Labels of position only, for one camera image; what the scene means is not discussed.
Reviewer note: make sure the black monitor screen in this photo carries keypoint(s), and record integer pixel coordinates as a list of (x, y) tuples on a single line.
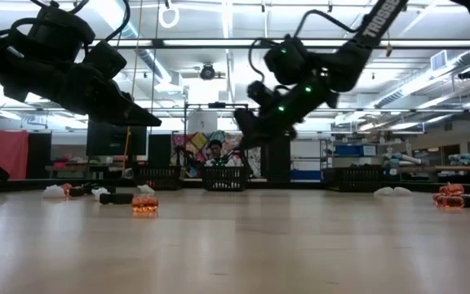
[(116, 141)]

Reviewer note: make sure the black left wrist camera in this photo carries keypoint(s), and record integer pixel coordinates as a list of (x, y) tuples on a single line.
[(104, 60)]

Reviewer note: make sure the black spider decoration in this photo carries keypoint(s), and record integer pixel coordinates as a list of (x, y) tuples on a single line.
[(116, 198), (468, 199), (78, 191), (109, 189), (90, 188)]

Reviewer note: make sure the white air vent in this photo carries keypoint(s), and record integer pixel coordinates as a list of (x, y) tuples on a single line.
[(439, 61)]

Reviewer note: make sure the red curtain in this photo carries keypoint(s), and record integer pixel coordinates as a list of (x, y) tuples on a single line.
[(10, 153)]

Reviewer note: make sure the dark cluttered table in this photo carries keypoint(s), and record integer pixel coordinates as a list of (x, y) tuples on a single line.
[(76, 167)]

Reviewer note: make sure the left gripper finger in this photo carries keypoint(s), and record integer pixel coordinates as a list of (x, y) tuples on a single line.
[(125, 112)]

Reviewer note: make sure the white ghost decoration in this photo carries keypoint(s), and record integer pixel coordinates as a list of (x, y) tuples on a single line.
[(146, 188), (402, 191), (384, 191), (53, 191), (100, 192)]

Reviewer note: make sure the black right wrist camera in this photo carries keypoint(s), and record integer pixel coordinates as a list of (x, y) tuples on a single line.
[(261, 93)]

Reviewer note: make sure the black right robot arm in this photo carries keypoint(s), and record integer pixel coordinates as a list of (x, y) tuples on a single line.
[(365, 36)]

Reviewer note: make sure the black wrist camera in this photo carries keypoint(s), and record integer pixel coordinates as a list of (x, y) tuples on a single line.
[(261, 93), (104, 60)]

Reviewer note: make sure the blue storage bin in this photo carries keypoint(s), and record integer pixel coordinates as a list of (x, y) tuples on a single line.
[(349, 150)]

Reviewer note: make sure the colourful wall mural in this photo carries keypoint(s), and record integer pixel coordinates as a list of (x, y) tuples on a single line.
[(196, 143)]

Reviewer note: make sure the blue box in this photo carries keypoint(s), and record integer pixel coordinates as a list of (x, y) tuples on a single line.
[(304, 175)]

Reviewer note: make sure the orange pumpkin decoration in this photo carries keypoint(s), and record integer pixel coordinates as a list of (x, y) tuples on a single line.
[(67, 188), (144, 203), (452, 189), (449, 201)]

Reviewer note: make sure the black partition panel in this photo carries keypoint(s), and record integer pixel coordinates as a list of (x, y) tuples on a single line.
[(40, 155), (159, 149), (276, 159)]

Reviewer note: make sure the person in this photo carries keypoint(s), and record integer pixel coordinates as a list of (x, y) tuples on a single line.
[(215, 153)]

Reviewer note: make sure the wooden workbench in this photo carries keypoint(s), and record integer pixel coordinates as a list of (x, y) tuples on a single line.
[(463, 167)]

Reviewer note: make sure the black aluminium table frame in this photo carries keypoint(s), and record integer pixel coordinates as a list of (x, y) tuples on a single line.
[(284, 184)]

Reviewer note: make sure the black plastic lattice basket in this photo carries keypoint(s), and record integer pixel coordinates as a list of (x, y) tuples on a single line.
[(159, 179), (353, 179), (224, 179)]

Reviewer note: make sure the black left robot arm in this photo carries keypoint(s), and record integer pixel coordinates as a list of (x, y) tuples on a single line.
[(14, 61)]

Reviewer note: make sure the black ceiling device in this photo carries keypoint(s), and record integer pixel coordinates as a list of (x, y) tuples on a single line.
[(467, 74)]

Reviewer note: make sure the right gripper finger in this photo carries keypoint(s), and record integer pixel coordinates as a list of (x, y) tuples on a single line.
[(259, 128)]

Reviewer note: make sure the black overhead camera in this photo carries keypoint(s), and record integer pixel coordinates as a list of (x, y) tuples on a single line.
[(207, 72)]

